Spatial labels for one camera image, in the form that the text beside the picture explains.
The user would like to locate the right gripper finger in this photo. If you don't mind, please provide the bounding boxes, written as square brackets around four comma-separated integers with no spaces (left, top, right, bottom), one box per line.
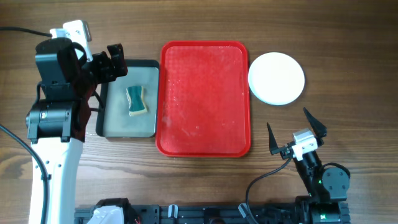
[303,107,327,139]
[267,123,279,152]

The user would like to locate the green and yellow sponge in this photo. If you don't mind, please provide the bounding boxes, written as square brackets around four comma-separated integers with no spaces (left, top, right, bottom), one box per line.
[126,85,148,116]

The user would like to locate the white plate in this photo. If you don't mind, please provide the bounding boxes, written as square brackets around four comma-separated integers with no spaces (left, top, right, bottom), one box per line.
[248,52,305,106]

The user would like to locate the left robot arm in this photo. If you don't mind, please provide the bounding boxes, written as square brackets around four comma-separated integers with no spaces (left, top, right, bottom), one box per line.
[26,37,128,223]

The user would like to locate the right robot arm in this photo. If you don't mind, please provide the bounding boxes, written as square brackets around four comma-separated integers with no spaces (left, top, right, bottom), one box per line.
[263,109,351,224]

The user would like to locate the black water tray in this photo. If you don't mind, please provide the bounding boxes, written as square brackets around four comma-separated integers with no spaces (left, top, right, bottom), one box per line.
[96,60,160,138]

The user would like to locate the red plastic tray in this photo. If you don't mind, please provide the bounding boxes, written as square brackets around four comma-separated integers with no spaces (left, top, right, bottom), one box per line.
[155,40,251,157]

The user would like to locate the left black cable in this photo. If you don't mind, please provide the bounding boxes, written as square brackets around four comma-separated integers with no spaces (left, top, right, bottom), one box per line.
[0,26,52,224]

